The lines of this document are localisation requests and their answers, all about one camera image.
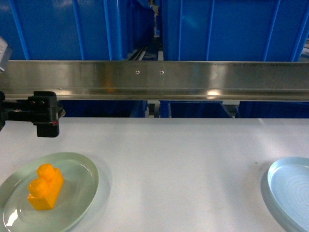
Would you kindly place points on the lower blue bin left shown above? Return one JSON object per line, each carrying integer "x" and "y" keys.
{"x": 104, "y": 108}

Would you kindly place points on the yellow toy block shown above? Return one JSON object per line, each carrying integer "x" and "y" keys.
{"x": 45, "y": 189}

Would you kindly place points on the large blue bin left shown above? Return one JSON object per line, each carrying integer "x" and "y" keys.
{"x": 75, "y": 29}

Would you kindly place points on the lower blue bin right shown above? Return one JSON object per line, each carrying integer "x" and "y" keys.
{"x": 193, "y": 109}

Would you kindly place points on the green plate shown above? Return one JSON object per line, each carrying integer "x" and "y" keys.
{"x": 77, "y": 193}

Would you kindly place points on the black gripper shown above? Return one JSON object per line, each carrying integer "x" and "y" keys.
{"x": 41, "y": 109}

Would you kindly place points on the large blue bin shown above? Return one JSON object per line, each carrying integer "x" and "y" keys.
{"x": 75, "y": 29}
{"x": 234, "y": 30}

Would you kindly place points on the large blue bin right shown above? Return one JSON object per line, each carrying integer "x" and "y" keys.
{"x": 234, "y": 30}

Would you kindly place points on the steel shelf rack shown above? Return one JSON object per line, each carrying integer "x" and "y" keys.
{"x": 158, "y": 80}

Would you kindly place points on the light blue plate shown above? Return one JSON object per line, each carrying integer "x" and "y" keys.
{"x": 288, "y": 182}

